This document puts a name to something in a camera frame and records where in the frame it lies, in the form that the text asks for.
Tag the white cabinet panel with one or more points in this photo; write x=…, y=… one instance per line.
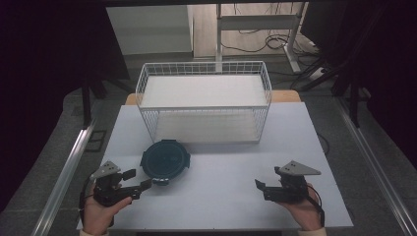
x=149, y=29

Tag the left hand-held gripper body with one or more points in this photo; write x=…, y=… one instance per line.
x=106, y=190

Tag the white metal desk frame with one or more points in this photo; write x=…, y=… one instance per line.
x=259, y=22

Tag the person's left hand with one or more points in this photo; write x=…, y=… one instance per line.
x=98, y=216

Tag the black metal stand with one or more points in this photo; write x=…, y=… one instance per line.
x=354, y=98
x=87, y=101

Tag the white power strip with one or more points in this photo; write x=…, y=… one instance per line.
x=316, y=73

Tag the person's right hand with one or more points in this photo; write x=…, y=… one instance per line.
x=306, y=213

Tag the dark square floor plate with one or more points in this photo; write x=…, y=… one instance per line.
x=96, y=141

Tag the black curtain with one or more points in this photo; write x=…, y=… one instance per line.
x=383, y=65
x=49, y=82

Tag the dark teal round lid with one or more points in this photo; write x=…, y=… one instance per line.
x=165, y=160

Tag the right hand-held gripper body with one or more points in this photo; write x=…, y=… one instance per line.
x=291, y=188

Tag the aluminium floor rail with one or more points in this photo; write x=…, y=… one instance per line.
x=64, y=178
x=373, y=157

